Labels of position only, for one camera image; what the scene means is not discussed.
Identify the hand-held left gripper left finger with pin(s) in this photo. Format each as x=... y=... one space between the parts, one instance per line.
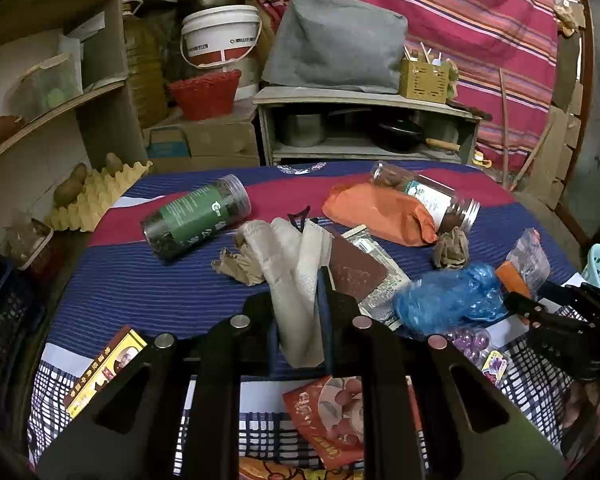
x=274 y=342

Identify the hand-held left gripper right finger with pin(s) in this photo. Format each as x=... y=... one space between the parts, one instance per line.
x=323 y=305

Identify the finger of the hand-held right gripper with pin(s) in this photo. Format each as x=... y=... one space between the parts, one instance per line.
x=527 y=307
x=587 y=294

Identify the white cloth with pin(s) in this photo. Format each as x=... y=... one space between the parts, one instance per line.
x=295 y=270

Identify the blue plastic bag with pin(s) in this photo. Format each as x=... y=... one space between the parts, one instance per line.
x=445 y=297

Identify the red snack packet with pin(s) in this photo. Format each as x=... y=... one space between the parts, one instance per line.
x=330 y=420

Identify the person's right forearm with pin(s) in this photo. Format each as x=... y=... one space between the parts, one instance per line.
x=592 y=415

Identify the teal plastic basket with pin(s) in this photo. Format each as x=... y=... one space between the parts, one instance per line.
x=595 y=267

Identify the brown card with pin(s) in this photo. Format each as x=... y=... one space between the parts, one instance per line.
x=357 y=272

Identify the clear plastic wrapper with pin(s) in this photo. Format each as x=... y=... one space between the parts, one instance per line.
x=527 y=260

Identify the brown wallet packet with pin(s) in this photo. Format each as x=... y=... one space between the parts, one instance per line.
x=380 y=292

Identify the purple label candy packet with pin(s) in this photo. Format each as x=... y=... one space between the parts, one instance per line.
x=495 y=366

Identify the purple grape-shaped plastic tray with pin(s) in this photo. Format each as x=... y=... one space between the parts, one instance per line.
x=465 y=342

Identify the crumpled brown paper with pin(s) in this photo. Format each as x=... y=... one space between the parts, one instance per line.
x=235 y=267
x=450 y=250

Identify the black clip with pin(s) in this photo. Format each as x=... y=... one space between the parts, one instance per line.
x=298 y=217

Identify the orange paper packet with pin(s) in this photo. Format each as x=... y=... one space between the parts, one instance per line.
x=380 y=212

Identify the blue red striped tablecloth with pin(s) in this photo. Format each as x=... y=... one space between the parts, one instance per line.
x=155 y=300

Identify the clear jar white label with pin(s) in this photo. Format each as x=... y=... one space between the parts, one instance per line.
x=430 y=195

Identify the green label plastic jar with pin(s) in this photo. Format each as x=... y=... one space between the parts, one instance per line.
x=190 y=215

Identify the yellow red portrait box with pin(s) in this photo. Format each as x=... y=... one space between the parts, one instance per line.
x=105 y=370

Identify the small steel pot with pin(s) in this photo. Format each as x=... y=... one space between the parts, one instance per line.
x=302 y=130

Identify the thin wooden stick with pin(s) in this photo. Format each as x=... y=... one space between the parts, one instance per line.
x=506 y=125

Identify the black frying pan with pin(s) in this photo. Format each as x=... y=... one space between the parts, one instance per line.
x=397 y=135

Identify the cardboard box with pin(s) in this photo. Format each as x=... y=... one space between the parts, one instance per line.
x=220 y=142

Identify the small wooden cabinet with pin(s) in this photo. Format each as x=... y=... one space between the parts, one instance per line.
x=360 y=100

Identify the blue box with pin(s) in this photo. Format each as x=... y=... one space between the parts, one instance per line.
x=167 y=142

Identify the yellow egg carton tray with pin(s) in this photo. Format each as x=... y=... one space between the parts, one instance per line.
x=100 y=195

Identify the small potato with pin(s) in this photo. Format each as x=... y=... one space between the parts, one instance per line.
x=114 y=162

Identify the red plastic basket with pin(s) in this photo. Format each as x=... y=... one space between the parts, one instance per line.
x=205 y=95

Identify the yellow chopstick holder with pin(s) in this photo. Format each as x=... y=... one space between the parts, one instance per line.
x=422 y=82

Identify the large potato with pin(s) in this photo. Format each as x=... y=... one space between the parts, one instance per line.
x=71 y=184

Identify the grey cushion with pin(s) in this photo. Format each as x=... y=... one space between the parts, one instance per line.
x=335 y=45

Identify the clear plastic container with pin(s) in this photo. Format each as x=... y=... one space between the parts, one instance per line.
x=30 y=245

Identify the dark blue crate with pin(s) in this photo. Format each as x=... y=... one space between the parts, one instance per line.
x=10 y=330

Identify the red striped blanket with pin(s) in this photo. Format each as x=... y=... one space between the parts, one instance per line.
x=480 y=25

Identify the white plastic bucket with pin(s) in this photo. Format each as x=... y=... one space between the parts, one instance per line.
x=220 y=35

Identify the yellow oil bottle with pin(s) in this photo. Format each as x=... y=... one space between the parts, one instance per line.
x=142 y=65

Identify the clear plastic bag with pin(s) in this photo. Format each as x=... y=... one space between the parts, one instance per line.
x=45 y=85

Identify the sweet potato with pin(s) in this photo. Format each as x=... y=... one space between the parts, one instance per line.
x=0 y=132

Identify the wooden shelf unit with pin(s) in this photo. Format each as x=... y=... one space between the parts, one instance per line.
x=105 y=35

